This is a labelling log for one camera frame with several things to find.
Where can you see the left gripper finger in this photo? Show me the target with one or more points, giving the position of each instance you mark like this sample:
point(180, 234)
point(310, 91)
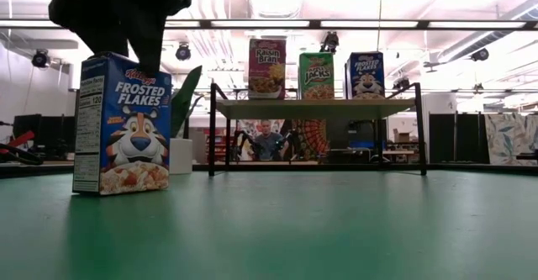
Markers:
point(147, 44)
point(109, 38)

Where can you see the Frosted Flakes cereal box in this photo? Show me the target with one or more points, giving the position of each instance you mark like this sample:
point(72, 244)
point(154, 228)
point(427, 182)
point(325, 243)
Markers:
point(365, 74)
point(134, 116)

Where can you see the Raisin Bran cereal box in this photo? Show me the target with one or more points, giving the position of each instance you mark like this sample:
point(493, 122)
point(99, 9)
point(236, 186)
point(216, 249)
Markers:
point(267, 61)

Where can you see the Apple Jacks cereal box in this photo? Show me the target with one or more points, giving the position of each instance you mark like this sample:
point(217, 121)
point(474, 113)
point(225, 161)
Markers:
point(316, 76)

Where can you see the black ceiling spotlight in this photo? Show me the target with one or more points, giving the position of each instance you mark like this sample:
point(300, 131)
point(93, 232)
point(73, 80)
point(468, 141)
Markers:
point(183, 52)
point(480, 54)
point(40, 58)

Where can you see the black computer monitor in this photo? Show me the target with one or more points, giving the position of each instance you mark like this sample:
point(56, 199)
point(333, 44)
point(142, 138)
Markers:
point(25, 128)
point(56, 133)

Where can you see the green plant white pot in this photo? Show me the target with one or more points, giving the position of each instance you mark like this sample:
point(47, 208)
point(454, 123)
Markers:
point(180, 156)

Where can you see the red bar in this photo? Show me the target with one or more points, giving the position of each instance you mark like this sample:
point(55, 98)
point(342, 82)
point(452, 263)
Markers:
point(21, 139)

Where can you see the person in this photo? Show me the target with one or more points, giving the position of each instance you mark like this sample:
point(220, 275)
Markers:
point(269, 141)

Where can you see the orange mandala tapestry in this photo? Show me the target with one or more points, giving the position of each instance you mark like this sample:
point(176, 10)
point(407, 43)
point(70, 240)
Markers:
point(313, 139)

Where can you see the green table mat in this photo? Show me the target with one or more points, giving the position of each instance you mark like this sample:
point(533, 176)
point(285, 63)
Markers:
point(269, 238)

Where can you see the cardboard box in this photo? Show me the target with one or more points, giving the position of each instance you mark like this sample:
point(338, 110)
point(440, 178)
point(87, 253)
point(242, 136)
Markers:
point(403, 137)

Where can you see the black room divider panel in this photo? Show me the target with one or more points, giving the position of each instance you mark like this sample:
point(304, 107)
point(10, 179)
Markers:
point(441, 137)

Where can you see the leaf pattern room divider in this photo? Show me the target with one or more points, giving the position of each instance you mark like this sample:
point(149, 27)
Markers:
point(508, 139)

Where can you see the wooden shelf black frame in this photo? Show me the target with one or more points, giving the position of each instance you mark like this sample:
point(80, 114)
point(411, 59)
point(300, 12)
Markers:
point(315, 108)

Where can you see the black hanging camera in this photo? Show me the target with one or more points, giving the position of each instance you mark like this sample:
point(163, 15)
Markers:
point(330, 42)

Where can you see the black metal table frame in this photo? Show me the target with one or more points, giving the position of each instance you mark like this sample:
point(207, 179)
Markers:
point(462, 168)

